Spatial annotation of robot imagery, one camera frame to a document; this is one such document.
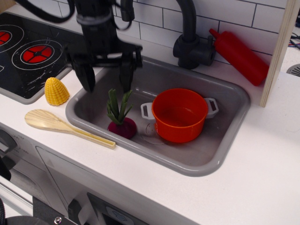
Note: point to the red ketchup squeeze bottle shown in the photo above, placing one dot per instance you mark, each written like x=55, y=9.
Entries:
x=233, y=50

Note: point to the black toy stove top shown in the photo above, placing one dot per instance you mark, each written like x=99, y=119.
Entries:
x=30, y=53

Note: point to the grey toy sink basin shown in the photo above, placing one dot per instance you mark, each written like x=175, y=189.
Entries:
x=199, y=157

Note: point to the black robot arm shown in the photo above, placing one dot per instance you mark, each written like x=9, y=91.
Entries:
x=96, y=11

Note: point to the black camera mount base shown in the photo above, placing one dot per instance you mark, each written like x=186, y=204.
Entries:
x=42, y=215

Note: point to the round metal drain grate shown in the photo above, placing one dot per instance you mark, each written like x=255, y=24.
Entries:
x=294, y=70

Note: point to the wooden toy spoon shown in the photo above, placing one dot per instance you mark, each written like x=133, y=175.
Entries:
x=45, y=120

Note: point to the orange toy pot grey handles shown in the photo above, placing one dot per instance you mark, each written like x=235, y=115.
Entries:
x=179, y=114

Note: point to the dark grey toy faucet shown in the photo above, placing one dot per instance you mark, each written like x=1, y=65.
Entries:
x=162, y=23

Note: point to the light wooden side panel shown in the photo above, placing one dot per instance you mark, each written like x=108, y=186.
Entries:
x=289, y=18

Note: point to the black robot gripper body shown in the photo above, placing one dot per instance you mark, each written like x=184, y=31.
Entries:
x=99, y=41

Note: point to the yellow toy corn cob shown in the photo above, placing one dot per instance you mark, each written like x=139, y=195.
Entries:
x=56, y=92

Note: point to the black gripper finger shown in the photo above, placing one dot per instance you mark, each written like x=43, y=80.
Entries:
x=127, y=68
x=85, y=73

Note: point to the purple toy beet green leaves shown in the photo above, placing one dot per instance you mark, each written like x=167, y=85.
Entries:
x=120, y=124

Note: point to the grey oven knob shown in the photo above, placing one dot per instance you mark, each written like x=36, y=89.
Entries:
x=7, y=142

